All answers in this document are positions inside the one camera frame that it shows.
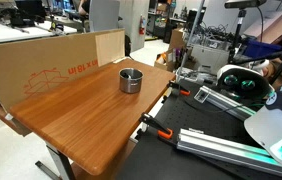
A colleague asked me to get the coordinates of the black orange bar clamp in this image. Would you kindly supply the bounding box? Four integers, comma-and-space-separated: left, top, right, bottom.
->
167, 80, 192, 97
138, 112, 175, 140

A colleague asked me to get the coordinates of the grey metal table frame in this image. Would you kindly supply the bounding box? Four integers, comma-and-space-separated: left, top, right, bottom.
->
34, 143, 77, 180

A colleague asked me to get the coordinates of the person in black jacket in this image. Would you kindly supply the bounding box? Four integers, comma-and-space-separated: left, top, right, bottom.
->
77, 0, 91, 17

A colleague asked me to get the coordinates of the aluminium extrusion rail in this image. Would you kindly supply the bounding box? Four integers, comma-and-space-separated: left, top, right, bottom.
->
194, 85, 258, 122
176, 128, 282, 180

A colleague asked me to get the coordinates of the tall brown cardboard box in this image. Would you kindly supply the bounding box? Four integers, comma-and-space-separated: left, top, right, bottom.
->
168, 28, 187, 51

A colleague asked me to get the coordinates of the red fire extinguisher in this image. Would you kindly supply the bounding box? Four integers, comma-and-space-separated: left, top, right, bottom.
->
138, 14, 147, 36

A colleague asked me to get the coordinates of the blue plastic bin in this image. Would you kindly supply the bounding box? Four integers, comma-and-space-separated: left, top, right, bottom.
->
242, 38, 282, 58

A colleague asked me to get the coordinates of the white lab table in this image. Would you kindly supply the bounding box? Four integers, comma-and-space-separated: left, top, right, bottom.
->
0, 21, 79, 47

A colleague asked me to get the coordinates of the brown cardboard sheet red print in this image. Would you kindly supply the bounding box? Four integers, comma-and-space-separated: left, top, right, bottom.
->
0, 28, 126, 113

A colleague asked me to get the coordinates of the slanted grey metal pole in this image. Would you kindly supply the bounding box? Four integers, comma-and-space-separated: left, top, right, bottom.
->
175, 0, 206, 83

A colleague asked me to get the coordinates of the black computer monitor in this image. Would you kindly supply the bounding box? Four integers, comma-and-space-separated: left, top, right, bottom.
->
14, 0, 47, 20

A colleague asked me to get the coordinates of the open cardboard box with items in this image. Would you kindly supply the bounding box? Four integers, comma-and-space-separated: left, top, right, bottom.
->
154, 49, 177, 73

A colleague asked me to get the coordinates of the white bin with cables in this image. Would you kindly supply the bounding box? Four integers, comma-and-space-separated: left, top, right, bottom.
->
189, 42, 230, 76

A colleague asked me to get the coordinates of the silver metal pot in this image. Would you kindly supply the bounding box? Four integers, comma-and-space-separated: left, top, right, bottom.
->
118, 67, 144, 94

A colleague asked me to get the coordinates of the black camera tripod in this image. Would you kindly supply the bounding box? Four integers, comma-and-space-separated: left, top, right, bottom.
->
227, 8, 248, 65

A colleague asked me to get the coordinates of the white VR headset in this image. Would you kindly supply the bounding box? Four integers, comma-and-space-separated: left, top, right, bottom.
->
216, 64, 275, 101

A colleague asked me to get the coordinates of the black stereo camera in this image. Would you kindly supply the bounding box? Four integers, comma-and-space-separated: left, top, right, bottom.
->
224, 0, 268, 10

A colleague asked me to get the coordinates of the black perforated breadboard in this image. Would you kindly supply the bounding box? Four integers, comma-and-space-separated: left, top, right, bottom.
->
115, 78, 282, 180

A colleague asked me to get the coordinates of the flat plain cardboard sheet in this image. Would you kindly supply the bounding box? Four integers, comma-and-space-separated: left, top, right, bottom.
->
243, 10, 282, 45

